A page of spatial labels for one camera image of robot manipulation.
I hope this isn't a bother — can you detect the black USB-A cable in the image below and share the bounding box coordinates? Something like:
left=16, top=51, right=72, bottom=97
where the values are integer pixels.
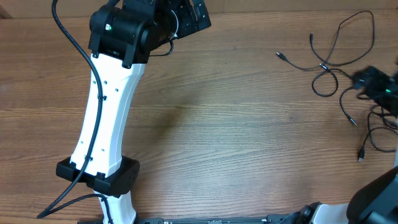
left=274, top=10, right=376, bottom=71

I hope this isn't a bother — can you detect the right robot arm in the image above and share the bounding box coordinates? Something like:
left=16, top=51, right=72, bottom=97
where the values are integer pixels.
left=275, top=66, right=397, bottom=224

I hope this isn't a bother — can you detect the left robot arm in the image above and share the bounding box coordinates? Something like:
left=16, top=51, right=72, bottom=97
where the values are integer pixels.
left=56, top=0, right=211, bottom=223

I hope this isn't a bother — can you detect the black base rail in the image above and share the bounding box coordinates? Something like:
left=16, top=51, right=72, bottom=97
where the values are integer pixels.
left=134, top=214, right=287, bottom=224

